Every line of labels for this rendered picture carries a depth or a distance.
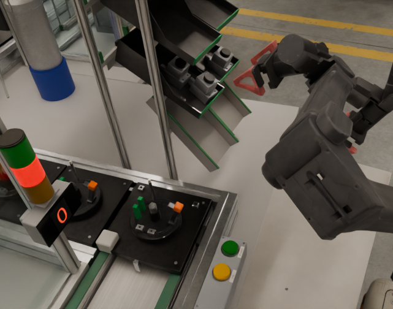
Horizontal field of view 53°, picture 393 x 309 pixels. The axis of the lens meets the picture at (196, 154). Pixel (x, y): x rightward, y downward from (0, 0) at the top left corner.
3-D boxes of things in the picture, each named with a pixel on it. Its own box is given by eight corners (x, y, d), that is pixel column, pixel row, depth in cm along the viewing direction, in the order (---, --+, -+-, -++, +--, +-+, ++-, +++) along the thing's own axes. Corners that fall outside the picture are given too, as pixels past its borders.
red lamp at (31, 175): (50, 171, 77) (41, 153, 73) (34, 190, 73) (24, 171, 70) (30, 166, 78) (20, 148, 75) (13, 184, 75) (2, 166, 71)
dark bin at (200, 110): (222, 93, 112) (231, 75, 106) (198, 119, 104) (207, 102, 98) (143, 38, 114) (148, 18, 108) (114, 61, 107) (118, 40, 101)
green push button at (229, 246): (240, 246, 102) (240, 241, 101) (235, 259, 99) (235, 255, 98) (225, 242, 103) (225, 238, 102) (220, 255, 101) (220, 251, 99)
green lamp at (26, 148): (41, 152, 73) (31, 132, 70) (24, 171, 70) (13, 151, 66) (20, 148, 75) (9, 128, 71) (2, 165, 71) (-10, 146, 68)
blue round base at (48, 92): (81, 84, 182) (72, 55, 172) (62, 103, 172) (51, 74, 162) (54, 80, 187) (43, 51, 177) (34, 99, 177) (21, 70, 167)
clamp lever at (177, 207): (177, 218, 105) (184, 204, 99) (174, 224, 103) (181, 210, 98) (165, 212, 105) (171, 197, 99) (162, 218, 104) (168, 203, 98)
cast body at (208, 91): (215, 98, 109) (223, 81, 104) (205, 105, 107) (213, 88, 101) (194, 78, 111) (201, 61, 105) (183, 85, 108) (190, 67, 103)
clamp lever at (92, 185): (95, 197, 113) (98, 183, 107) (92, 202, 111) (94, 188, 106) (84, 191, 113) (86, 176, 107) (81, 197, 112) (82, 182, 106)
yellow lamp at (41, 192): (59, 188, 80) (51, 171, 77) (44, 206, 77) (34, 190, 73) (39, 183, 82) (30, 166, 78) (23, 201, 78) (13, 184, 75)
